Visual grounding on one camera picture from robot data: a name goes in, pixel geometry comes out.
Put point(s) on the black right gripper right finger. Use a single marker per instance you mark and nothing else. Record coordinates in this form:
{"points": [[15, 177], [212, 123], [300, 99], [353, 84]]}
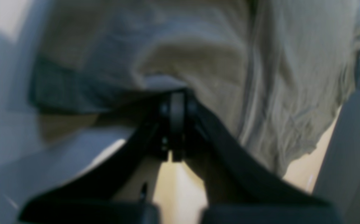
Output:
{"points": [[238, 189]]}

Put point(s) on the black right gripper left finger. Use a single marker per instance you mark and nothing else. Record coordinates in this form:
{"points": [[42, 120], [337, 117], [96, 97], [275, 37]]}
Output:
{"points": [[117, 191]]}

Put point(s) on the grey T-shirt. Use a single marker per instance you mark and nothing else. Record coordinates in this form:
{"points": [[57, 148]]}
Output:
{"points": [[274, 71]]}

